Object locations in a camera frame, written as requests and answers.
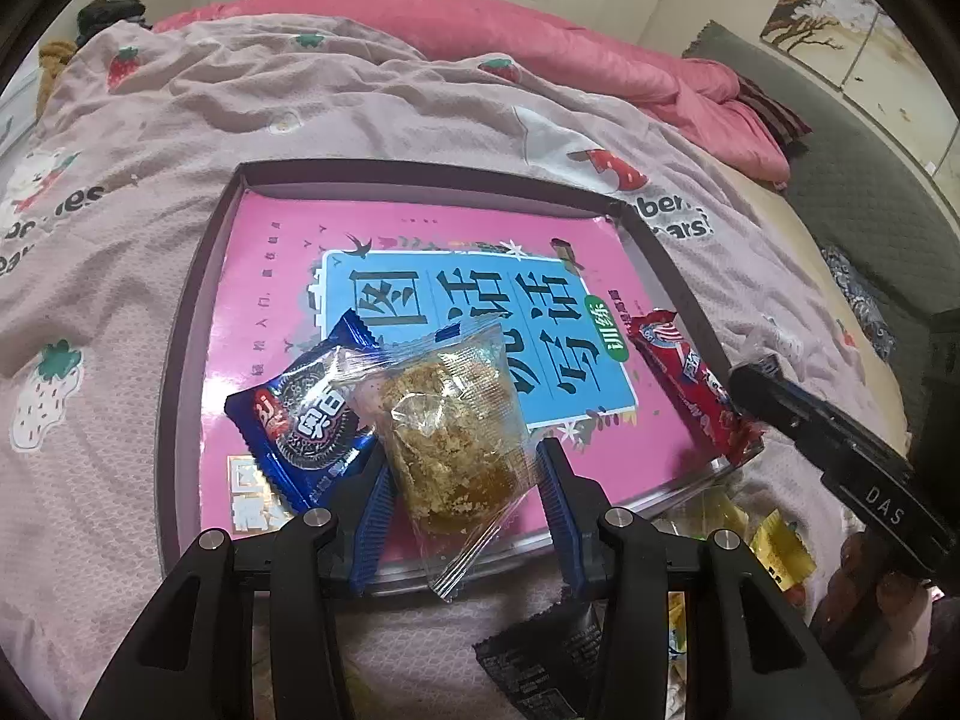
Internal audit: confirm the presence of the pink children's book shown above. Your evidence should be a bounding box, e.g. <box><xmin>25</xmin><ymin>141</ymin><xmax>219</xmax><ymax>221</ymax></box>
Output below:
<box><xmin>199</xmin><ymin>188</ymin><xmax>724</xmax><ymax>566</ymax></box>

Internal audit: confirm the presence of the clear pastry snack bag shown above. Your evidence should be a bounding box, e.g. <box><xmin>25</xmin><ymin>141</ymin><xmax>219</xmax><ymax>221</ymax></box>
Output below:
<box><xmin>334</xmin><ymin>316</ymin><xmax>540</xmax><ymax>601</ymax></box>

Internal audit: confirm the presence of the orange cracker packet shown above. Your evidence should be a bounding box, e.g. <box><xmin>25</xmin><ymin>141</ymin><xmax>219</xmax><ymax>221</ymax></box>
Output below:
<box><xmin>664</xmin><ymin>592</ymin><xmax>688</xmax><ymax>720</ymax></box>

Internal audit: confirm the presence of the black green pea packet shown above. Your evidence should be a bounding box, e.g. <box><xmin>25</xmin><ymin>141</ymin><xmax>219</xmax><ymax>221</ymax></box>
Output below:
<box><xmin>473</xmin><ymin>600</ymin><xmax>602</xmax><ymax>720</ymax></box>

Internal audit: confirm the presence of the clear red candy packet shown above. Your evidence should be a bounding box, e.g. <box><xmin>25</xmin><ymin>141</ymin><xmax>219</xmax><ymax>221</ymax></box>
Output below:
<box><xmin>652</xmin><ymin>486</ymin><xmax>748</xmax><ymax>541</ymax></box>

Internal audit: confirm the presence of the pink quilt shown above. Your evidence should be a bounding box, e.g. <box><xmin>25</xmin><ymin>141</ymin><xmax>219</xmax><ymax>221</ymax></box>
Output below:
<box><xmin>155</xmin><ymin>0</ymin><xmax>791</xmax><ymax>184</ymax></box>

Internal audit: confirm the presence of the grey headboard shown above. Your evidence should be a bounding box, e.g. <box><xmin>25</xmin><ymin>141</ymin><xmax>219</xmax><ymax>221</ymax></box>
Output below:
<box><xmin>683</xmin><ymin>21</ymin><xmax>958</xmax><ymax>434</ymax></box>

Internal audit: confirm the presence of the person's right hand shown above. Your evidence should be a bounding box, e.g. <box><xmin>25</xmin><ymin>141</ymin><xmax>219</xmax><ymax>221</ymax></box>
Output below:
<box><xmin>811</xmin><ymin>530</ymin><xmax>932</xmax><ymax>700</ymax></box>

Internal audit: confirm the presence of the tree wall painting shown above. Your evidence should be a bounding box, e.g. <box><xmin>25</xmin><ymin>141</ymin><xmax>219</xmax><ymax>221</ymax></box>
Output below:
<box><xmin>760</xmin><ymin>0</ymin><xmax>958</xmax><ymax>193</ymax></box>

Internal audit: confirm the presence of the pink strawberry bear blanket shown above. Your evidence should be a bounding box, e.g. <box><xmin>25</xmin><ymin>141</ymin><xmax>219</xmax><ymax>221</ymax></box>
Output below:
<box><xmin>2</xmin><ymin>13</ymin><xmax>908</xmax><ymax>718</ymax></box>

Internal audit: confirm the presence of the dark clothes pile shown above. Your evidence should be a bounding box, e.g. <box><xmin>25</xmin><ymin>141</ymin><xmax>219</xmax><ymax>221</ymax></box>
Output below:
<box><xmin>76</xmin><ymin>0</ymin><xmax>149</xmax><ymax>47</ymax></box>

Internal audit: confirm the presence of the blue patterned cloth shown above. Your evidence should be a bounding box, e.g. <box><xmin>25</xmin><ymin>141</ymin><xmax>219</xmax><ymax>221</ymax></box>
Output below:
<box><xmin>820</xmin><ymin>245</ymin><xmax>896</xmax><ymax>362</ymax></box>

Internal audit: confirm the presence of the yellow cow snack packet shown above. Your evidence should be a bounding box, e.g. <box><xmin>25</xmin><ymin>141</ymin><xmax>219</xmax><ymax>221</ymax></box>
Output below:
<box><xmin>750</xmin><ymin>509</ymin><xmax>817</xmax><ymax>592</ymax></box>

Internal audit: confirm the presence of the blue Oreo cookie packet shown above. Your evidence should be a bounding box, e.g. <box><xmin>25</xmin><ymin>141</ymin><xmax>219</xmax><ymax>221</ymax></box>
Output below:
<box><xmin>224</xmin><ymin>310</ymin><xmax>377</xmax><ymax>514</ymax></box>

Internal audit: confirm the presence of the striped dark pillow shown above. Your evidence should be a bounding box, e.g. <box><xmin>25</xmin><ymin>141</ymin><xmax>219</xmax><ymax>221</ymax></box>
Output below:
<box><xmin>737</xmin><ymin>76</ymin><xmax>812</xmax><ymax>160</ymax></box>

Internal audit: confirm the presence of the red cow wafer bar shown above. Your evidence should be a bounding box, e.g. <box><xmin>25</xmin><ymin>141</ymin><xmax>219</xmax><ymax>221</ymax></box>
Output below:
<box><xmin>628</xmin><ymin>309</ymin><xmax>763</xmax><ymax>466</ymax></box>

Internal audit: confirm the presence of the dark shallow box tray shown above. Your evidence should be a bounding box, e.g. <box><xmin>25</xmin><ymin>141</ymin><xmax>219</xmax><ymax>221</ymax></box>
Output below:
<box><xmin>155</xmin><ymin>158</ymin><xmax>763</xmax><ymax>598</ymax></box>

